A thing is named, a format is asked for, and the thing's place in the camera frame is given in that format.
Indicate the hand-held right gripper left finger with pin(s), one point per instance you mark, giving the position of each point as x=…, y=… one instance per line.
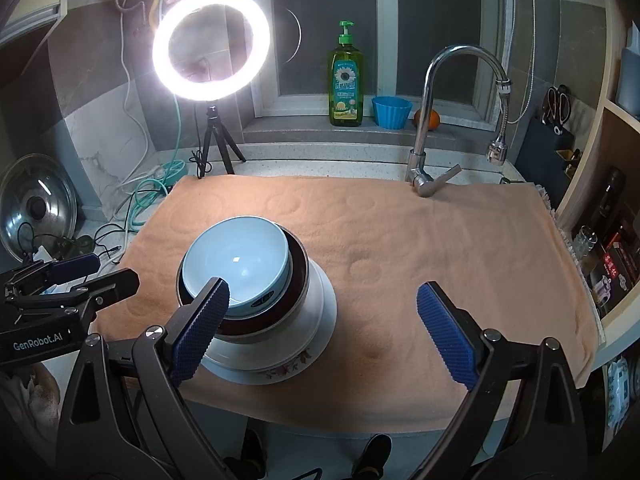
x=200, y=335

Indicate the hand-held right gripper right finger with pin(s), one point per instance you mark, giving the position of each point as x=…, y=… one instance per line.
x=450, y=335

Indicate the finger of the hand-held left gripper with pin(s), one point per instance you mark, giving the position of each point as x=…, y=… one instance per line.
x=75, y=265
x=115, y=282

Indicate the red steel bowl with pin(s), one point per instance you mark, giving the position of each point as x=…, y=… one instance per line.
x=260, y=327

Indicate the light blue ceramic bowl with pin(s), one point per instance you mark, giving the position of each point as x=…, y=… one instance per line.
x=235, y=260

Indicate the large steel bowl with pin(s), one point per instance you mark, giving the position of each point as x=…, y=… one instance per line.
x=311, y=320

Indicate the white plate grey leaf print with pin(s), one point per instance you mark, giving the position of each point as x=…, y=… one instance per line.
x=330, y=310

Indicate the person's left forearm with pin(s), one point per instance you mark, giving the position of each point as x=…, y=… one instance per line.
x=25, y=410

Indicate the glass pot lid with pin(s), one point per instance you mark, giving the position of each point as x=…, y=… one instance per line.
x=35, y=205

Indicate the orange towel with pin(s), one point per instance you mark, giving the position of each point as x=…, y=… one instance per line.
x=400, y=270

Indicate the person's left shoe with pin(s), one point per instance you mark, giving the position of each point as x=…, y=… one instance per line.
x=247, y=455

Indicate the person's shoe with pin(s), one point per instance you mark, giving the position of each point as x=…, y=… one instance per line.
x=247, y=455
x=372, y=455

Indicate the person's right shoe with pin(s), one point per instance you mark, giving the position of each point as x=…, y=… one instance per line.
x=372, y=455

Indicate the clear glass cup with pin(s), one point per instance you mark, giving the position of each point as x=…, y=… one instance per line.
x=584, y=245

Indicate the white plastic packet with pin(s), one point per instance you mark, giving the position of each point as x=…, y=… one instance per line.
x=620, y=385

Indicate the red and black box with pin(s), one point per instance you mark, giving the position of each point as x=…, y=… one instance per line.
x=617, y=272

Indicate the chrome faucet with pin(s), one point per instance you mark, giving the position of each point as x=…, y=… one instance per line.
x=420, y=135

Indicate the dark knife block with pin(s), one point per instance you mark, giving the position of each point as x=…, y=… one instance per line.
x=540, y=150

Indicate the yellow utensil holder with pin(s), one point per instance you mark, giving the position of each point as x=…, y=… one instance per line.
x=566, y=162

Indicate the dark bottle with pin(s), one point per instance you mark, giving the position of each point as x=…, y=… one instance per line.
x=609, y=200

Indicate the orange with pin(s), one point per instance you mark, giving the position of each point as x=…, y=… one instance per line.
x=433, y=119

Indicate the blue ribbed cup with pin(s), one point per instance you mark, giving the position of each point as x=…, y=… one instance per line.
x=391, y=112

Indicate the wooden shelf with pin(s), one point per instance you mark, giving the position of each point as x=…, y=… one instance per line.
x=620, y=160

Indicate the green dish soap bottle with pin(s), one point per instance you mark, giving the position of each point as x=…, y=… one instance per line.
x=345, y=90

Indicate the window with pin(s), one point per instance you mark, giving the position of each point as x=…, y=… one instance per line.
x=385, y=35

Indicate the grey box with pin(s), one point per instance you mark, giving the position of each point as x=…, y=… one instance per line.
x=630, y=70

